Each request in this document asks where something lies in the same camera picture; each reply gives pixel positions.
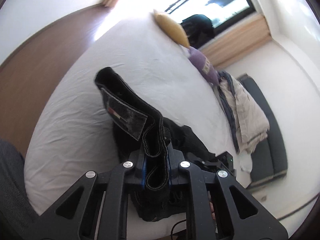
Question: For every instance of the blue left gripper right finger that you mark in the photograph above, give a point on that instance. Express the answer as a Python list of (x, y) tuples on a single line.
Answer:
[(175, 157)]

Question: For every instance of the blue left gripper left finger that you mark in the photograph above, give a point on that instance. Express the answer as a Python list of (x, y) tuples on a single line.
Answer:
[(140, 169)]

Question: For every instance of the black denim pants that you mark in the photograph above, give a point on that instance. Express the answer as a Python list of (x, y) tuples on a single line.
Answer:
[(139, 126)]

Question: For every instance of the dark clothing on windowsill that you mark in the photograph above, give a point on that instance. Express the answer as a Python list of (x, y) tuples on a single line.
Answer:
[(199, 30)]

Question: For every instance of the beige and navy folded blanket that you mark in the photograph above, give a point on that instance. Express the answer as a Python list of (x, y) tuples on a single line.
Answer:
[(247, 121)]

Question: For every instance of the white bed sheet mattress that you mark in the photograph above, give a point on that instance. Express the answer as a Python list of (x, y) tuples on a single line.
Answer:
[(165, 116)]

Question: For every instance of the purple pillow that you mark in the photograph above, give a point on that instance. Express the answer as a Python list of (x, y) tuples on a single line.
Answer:
[(203, 65)]

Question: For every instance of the beige window curtain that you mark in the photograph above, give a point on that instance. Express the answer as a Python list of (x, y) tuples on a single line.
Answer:
[(237, 41)]

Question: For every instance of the yellow pillow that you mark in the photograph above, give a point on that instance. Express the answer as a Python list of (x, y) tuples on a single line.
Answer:
[(171, 28)]

